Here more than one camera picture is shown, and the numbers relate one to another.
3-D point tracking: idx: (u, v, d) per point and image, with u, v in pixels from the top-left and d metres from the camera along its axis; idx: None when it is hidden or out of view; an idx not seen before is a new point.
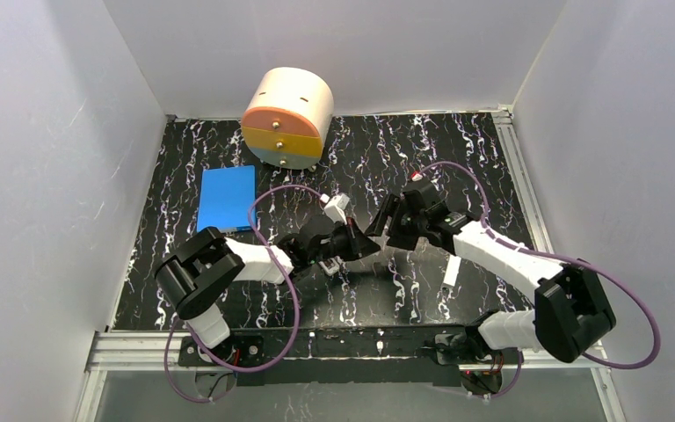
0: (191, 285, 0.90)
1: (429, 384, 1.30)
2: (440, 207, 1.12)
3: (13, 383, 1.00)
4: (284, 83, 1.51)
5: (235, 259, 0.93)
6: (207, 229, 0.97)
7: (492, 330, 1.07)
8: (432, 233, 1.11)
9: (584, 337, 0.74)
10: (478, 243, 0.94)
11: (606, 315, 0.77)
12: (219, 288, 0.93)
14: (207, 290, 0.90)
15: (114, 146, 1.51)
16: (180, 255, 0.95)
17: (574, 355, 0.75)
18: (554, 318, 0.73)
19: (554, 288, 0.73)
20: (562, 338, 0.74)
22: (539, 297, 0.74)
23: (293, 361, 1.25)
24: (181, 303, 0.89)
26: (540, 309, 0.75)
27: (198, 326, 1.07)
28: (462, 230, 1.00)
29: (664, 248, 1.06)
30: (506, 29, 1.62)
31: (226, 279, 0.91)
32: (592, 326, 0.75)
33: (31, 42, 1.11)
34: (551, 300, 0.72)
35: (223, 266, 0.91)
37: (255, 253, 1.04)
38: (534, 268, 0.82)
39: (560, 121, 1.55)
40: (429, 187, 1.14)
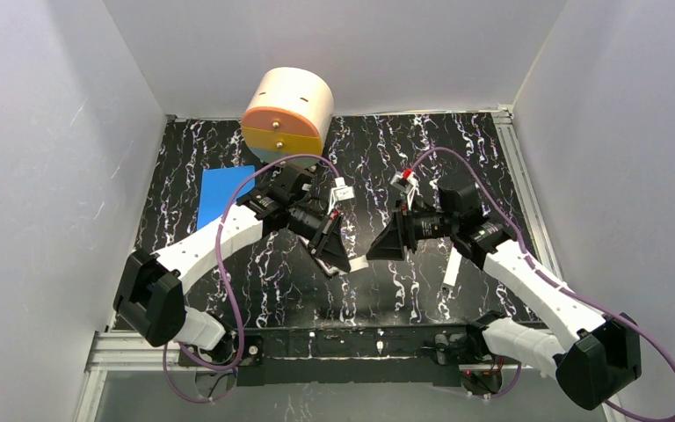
0: (146, 320, 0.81)
1: (430, 384, 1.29)
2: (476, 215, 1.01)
3: (13, 383, 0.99)
4: (284, 83, 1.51)
5: (172, 279, 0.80)
6: (129, 256, 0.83)
7: (502, 341, 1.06)
8: (461, 242, 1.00)
9: (606, 389, 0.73)
10: (514, 269, 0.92)
11: (636, 373, 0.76)
12: (178, 306, 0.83)
14: (165, 315, 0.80)
15: (114, 146, 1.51)
16: (125, 293, 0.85)
17: (591, 403, 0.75)
18: (584, 369, 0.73)
19: (592, 345, 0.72)
20: (587, 388, 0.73)
22: (576, 350, 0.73)
23: (293, 360, 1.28)
24: (151, 334, 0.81)
26: (573, 359, 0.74)
27: (185, 339, 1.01)
28: (497, 250, 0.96)
29: (664, 247, 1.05)
30: (507, 28, 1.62)
31: (173, 300, 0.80)
32: (620, 381, 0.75)
33: (30, 42, 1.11)
34: (591, 356, 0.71)
35: (161, 293, 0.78)
37: (197, 253, 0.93)
38: (574, 315, 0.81)
39: (560, 122, 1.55)
40: (469, 192, 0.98)
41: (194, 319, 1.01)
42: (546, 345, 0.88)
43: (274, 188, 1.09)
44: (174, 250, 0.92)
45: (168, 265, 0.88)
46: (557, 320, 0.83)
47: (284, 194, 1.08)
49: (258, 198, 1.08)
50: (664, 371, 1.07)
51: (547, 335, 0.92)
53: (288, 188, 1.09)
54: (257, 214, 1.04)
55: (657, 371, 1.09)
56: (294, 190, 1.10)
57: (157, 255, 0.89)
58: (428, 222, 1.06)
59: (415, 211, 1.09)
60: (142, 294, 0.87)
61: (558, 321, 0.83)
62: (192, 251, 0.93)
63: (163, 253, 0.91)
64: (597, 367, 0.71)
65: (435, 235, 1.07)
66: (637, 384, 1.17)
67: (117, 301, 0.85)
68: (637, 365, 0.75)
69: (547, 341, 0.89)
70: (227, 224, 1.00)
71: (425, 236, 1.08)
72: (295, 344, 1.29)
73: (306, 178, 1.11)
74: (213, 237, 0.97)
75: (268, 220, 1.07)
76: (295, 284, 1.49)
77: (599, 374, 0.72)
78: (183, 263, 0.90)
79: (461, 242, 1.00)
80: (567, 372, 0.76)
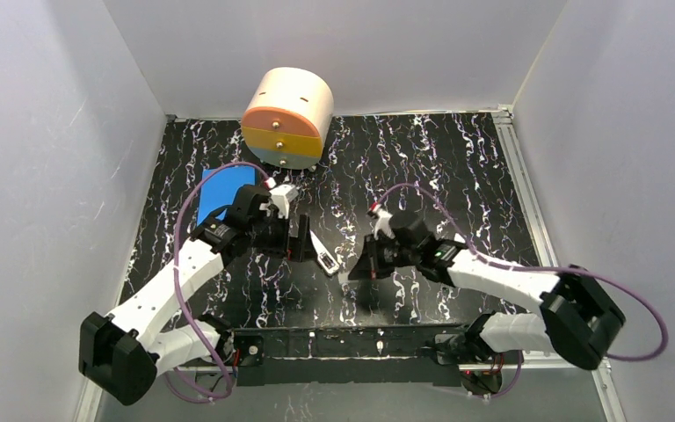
0: (115, 383, 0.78)
1: (430, 384, 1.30)
2: (431, 243, 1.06)
3: (13, 382, 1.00)
4: (285, 83, 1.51)
5: (131, 342, 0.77)
6: (83, 323, 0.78)
7: (494, 335, 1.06)
8: (428, 269, 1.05)
9: (601, 343, 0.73)
10: (473, 271, 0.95)
11: (620, 316, 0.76)
12: (148, 362, 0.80)
14: (133, 374, 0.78)
15: (113, 146, 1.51)
16: (86, 358, 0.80)
17: (595, 363, 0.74)
18: (565, 330, 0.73)
19: (559, 302, 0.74)
20: (579, 347, 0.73)
22: (547, 314, 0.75)
23: (293, 361, 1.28)
24: (124, 392, 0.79)
26: (550, 323, 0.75)
27: (177, 360, 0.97)
28: (454, 262, 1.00)
29: (664, 246, 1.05)
30: (507, 28, 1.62)
31: (137, 360, 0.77)
32: (607, 329, 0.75)
33: (31, 43, 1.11)
34: (560, 312, 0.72)
35: (122, 356, 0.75)
37: (155, 307, 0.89)
38: (532, 284, 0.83)
39: (560, 122, 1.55)
40: (417, 224, 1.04)
41: (179, 341, 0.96)
42: (539, 323, 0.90)
43: (230, 213, 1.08)
44: (128, 307, 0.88)
45: (125, 325, 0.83)
46: (521, 295, 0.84)
47: (243, 217, 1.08)
49: (213, 226, 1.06)
50: (663, 373, 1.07)
51: (535, 315, 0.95)
53: (245, 211, 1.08)
54: (213, 249, 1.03)
55: (655, 372, 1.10)
56: (252, 212, 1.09)
57: (112, 317, 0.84)
58: (388, 251, 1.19)
59: (380, 240, 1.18)
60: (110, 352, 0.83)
61: (523, 296, 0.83)
62: (148, 305, 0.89)
63: (118, 314, 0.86)
64: (572, 322, 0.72)
65: (395, 262, 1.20)
66: (639, 385, 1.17)
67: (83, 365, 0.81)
68: (614, 307, 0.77)
69: (537, 320, 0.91)
70: (182, 266, 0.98)
71: (387, 262, 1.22)
72: (294, 344, 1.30)
73: (262, 199, 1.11)
74: (170, 285, 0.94)
75: (229, 246, 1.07)
76: (295, 284, 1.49)
77: (582, 330, 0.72)
78: (141, 320, 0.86)
79: (427, 268, 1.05)
80: (556, 339, 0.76)
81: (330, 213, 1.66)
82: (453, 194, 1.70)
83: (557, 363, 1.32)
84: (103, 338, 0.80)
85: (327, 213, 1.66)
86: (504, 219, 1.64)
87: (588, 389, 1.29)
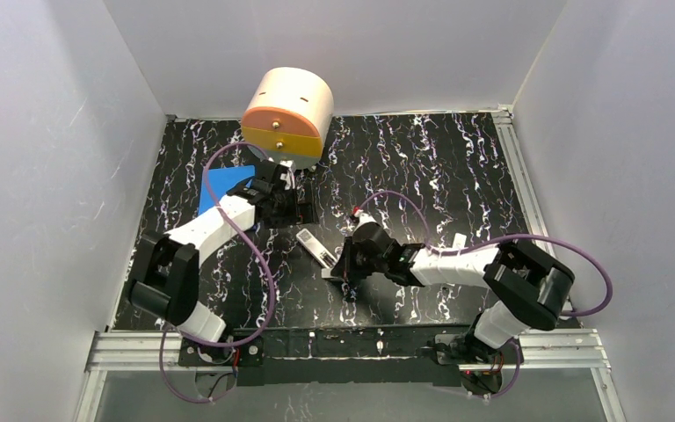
0: (165, 295, 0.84)
1: (429, 384, 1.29)
2: (395, 249, 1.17)
3: (13, 382, 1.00)
4: (283, 83, 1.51)
5: (188, 251, 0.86)
6: (142, 236, 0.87)
7: (483, 329, 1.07)
8: (395, 275, 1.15)
9: (554, 301, 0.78)
10: (431, 264, 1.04)
11: (566, 271, 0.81)
12: (195, 279, 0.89)
14: (185, 287, 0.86)
15: (114, 146, 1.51)
16: (138, 275, 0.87)
17: (554, 323, 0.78)
18: (511, 294, 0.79)
19: (501, 270, 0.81)
20: (532, 309, 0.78)
22: (493, 283, 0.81)
23: (293, 360, 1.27)
24: (171, 307, 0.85)
26: (499, 292, 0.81)
27: (193, 329, 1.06)
28: (415, 261, 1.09)
29: (664, 246, 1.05)
30: (507, 28, 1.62)
31: (192, 270, 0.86)
32: (556, 286, 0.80)
33: (31, 43, 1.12)
34: (502, 280, 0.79)
35: (181, 262, 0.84)
37: (206, 230, 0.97)
38: (478, 259, 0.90)
39: (560, 122, 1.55)
40: (381, 234, 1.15)
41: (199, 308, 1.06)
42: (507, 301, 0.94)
43: (257, 182, 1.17)
44: (184, 229, 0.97)
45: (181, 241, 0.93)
46: (473, 272, 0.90)
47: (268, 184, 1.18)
49: (245, 190, 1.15)
50: (663, 374, 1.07)
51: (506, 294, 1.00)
53: (269, 179, 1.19)
54: (249, 201, 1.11)
55: (656, 373, 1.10)
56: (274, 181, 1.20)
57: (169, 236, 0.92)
58: (359, 255, 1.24)
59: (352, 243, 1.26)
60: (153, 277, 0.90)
61: (475, 273, 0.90)
62: (201, 229, 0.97)
63: (174, 234, 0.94)
64: (517, 286, 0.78)
65: (366, 265, 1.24)
66: (640, 385, 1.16)
67: (127, 289, 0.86)
68: (559, 264, 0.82)
69: None
70: (224, 207, 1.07)
71: (359, 266, 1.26)
72: (295, 344, 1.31)
73: (281, 170, 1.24)
74: (216, 216, 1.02)
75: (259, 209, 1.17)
76: (295, 284, 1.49)
77: (528, 291, 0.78)
78: (194, 240, 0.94)
79: (395, 274, 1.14)
80: (512, 307, 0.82)
81: (330, 213, 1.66)
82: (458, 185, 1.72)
83: (558, 362, 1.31)
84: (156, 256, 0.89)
85: (327, 213, 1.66)
86: (504, 219, 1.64)
87: (587, 389, 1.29)
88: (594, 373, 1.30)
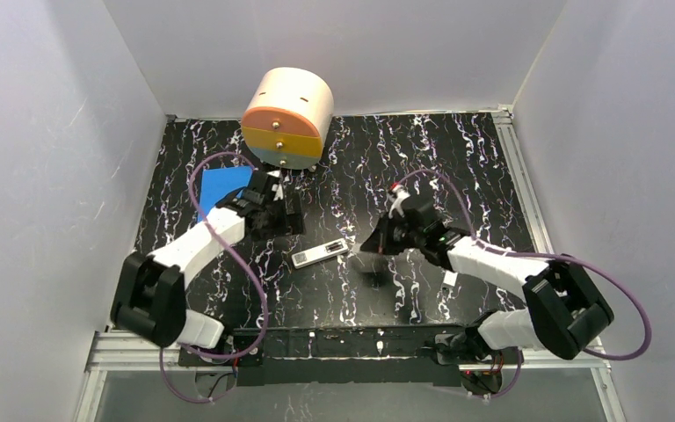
0: (149, 320, 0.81)
1: (429, 384, 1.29)
2: (438, 227, 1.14)
3: (13, 382, 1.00)
4: (284, 84, 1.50)
5: (172, 273, 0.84)
6: (127, 259, 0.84)
7: (490, 330, 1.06)
8: (431, 252, 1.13)
9: (583, 333, 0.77)
10: (470, 254, 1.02)
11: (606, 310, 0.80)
12: (181, 301, 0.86)
14: (170, 310, 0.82)
15: (114, 146, 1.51)
16: (123, 299, 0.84)
17: (573, 353, 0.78)
18: (545, 312, 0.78)
19: (542, 285, 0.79)
20: (558, 331, 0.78)
22: (530, 294, 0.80)
23: (293, 360, 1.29)
24: (156, 332, 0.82)
26: (532, 305, 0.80)
27: (189, 340, 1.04)
28: (456, 245, 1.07)
29: (664, 246, 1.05)
30: (506, 28, 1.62)
31: (177, 292, 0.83)
32: (591, 322, 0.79)
33: (32, 43, 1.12)
34: (540, 294, 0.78)
35: (166, 285, 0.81)
37: (192, 250, 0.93)
38: (522, 266, 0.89)
39: (560, 122, 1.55)
40: (427, 207, 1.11)
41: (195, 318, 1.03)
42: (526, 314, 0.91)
43: (247, 192, 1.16)
44: (170, 249, 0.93)
45: (167, 261, 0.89)
46: (511, 279, 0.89)
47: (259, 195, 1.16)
49: (235, 200, 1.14)
50: (663, 374, 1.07)
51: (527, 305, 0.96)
53: (260, 191, 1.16)
54: (239, 213, 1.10)
55: (656, 373, 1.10)
56: (266, 192, 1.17)
57: (154, 256, 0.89)
58: (398, 231, 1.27)
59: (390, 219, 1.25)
60: (141, 299, 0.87)
61: (513, 280, 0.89)
62: (187, 248, 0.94)
63: (159, 254, 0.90)
64: (553, 305, 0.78)
65: (402, 241, 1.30)
66: (640, 385, 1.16)
67: (113, 313, 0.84)
68: (601, 301, 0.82)
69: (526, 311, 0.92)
70: (213, 221, 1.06)
71: (395, 241, 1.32)
72: (294, 344, 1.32)
73: (275, 179, 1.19)
74: (203, 232, 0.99)
75: (250, 220, 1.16)
76: (295, 284, 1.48)
77: (562, 315, 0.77)
78: (181, 259, 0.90)
79: (431, 252, 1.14)
80: (539, 324, 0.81)
81: (330, 214, 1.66)
82: (457, 185, 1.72)
83: (560, 362, 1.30)
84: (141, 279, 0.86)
85: (327, 213, 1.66)
86: (504, 219, 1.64)
87: (587, 389, 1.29)
88: (594, 373, 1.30)
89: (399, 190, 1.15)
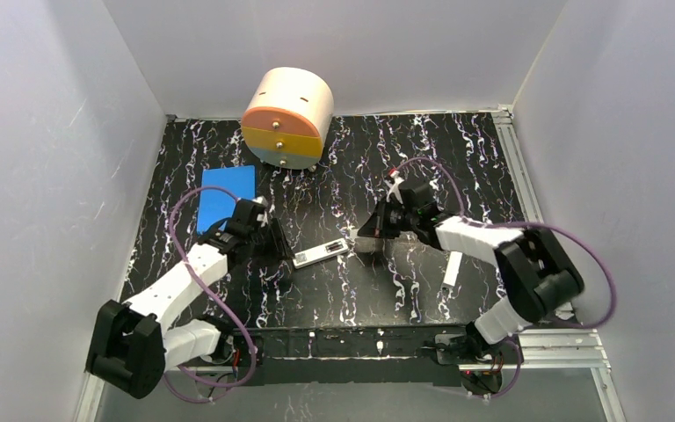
0: (125, 371, 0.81)
1: (429, 384, 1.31)
2: (431, 209, 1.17)
3: (13, 382, 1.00)
4: (284, 83, 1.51)
5: (149, 323, 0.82)
6: (102, 309, 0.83)
7: (485, 323, 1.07)
8: (421, 231, 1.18)
9: (548, 296, 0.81)
10: (454, 229, 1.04)
11: (576, 277, 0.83)
12: (158, 348, 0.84)
14: (145, 360, 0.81)
15: (114, 146, 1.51)
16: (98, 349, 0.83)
17: (540, 313, 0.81)
18: (512, 272, 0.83)
19: (511, 246, 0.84)
20: (525, 292, 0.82)
22: (498, 255, 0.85)
23: (293, 360, 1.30)
24: (133, 383, 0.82)
26: (501, 266, 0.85)
27: (182, 359, 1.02)
28: (443, 223, 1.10)
29: (664, 246, 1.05)
30: (506, 29, 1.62)
31: (153, 343, 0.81)
32: (561, 285, 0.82)
33: (31, 43, 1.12)
34: (508, 254, 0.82)
35: (140, 338, 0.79)
37: (170, 295, 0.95)
38: (497, 235, 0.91)
39: (560, 122, 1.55)
40: (423, 188, 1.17)
41: (182, 343, 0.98)
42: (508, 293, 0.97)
43: (231, 223, 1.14)
44: (146, 294, 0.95)
45: (142, 310, 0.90)
46: (485, 244, 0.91)
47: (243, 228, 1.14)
49: (220, 233, 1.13)
50: (663, 374, 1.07)
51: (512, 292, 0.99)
53: (244, 221, 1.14)
54: (221, 249, 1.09)
55: (656, 373, 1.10)
56: (250, 222, 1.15)
57: (130, 304, 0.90)
58: (395, 214, 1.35)
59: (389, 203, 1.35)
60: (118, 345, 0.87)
61: (486, 245, 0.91)
62: (164, 294, 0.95)
63: (135, 302, 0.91)
64: (520, 265, 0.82)
65: (399, 225, 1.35)
66: (640, 385, 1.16)
67: (90, 360, 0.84)
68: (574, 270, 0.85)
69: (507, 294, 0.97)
70: (193, 259, 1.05)
71: (391, 224, 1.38)
72: (295, 344, 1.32)
73: (260, 208, 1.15)
74: (183, 275, 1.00)
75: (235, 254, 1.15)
76: (295, 283, 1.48)
77: (529, 275, 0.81)
78: (158, 307, 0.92)
79: (421, 230, 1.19)
80: (509, 287, 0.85)
81: (330, 214, 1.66)
82: (458, 185, 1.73)
83: (560, 362, 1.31)
84: (119, 326, 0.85)
85: (327, 214, 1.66)
86: (504, 219, 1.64)
87: (587, 389, 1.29)
88: (595, 374, 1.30)
89: (396, 175, 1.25)
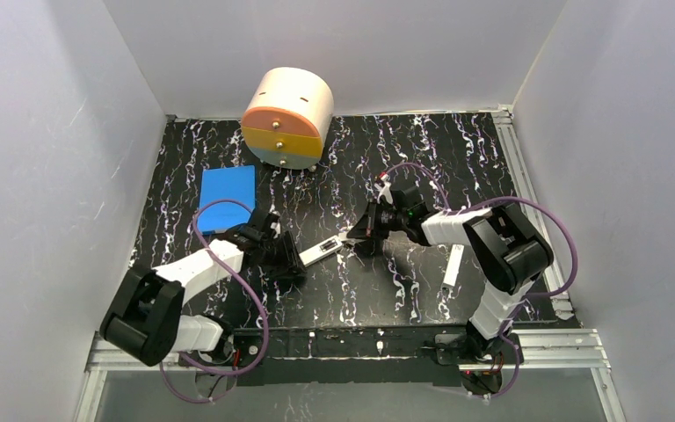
0: (141, 333, 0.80)
1: (429, 384, 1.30)
2: (422, 209, 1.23)
3: (12, 382, 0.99)
4: (283, 83, 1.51)
5: (173, 288, 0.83)
6: (129, 270, 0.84)
7: (480, 315, 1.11)
8: (410, 229, 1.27)
9: (519, 265, 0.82)
10: (436, 220, 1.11)
11: (546, 247, 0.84)
12: (177, 316, 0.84)
14: (165, 324, 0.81)
15: (114, 146, 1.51)
16: (119, 310, 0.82)
17: (511, 281, 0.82)
18: (482, 244, 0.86)
19: (478, 221, 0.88)
20: (494, 261, 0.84)
22: (468, 229, 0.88)
23: (293, 360, 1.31)
24: (147, 348, 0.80)
26: (471, 241, 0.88)
27: (184, 348, 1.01)
28: (428, 219, 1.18)
29: (664, 246, 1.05)
30: (506, 28, 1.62)
31: (175, 308, 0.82)
32: (531, 254, 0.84)
33: (31, 42, 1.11)
34: (475, 227, 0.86)
35: (166, 299, 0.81)
37: (193, 270, 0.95)
38: (466, 215, 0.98)
39: (560, 122, 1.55)
40: (411, 190, 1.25)
41: (190, 327, 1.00)
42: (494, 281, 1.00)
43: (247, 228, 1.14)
44: (171, 267, 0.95)
45: (168, 276, 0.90)
46: (455, 224, 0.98)
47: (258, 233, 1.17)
49: (236, 236, 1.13)
50: (663, 374, 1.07)
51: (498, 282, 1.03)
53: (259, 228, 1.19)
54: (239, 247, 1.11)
55: (656, 373, 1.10)
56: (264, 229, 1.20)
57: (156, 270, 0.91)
58: (386, 214, 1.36)
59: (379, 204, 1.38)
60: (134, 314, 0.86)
61: (455, 225, 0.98)
62: (189, 269, 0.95)
63: (160, 269, 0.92)
64: (488, 236, 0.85)
65: (390, 226, 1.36)
66: (640, 385, 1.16)
67: (105, 323, 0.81)
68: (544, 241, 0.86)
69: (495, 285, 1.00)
70: (215, 249, 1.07)
71: (383, 225, 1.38)
72: (295, 344, 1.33)
73: (274, 218, 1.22)
74: (206, 258, 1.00)
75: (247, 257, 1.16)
76: (295, 284, 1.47)
77: (497, 245, 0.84)
78: (181, 278, 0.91)
79: (410, 229, 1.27)
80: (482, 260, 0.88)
81: (330, 214, 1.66)
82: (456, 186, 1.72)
83: (561, 362, 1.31)
84: (141, 292, 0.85)
85: (327, 213, 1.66)
86: None
87: (588, 389, 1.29)
88: (595, 373, 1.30)
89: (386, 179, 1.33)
